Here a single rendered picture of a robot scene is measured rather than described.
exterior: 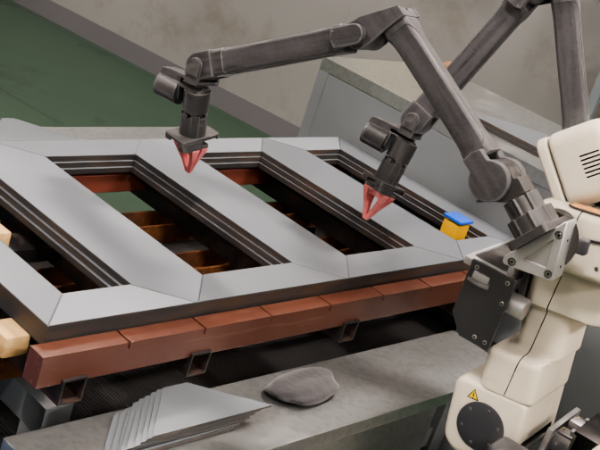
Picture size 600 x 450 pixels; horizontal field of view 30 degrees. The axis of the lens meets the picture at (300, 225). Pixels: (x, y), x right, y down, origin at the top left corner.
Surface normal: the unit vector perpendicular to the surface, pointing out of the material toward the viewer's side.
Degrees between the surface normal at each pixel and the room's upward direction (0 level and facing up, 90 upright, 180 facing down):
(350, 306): 90
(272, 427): 0
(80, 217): 0
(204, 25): 90
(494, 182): 87
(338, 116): 90
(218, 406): 0
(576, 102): 78
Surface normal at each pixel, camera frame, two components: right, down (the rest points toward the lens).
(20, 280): 0.29, -0.89
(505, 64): -0.56, 0.13
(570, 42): -0.33, 0.02
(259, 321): 0.68, 0.45
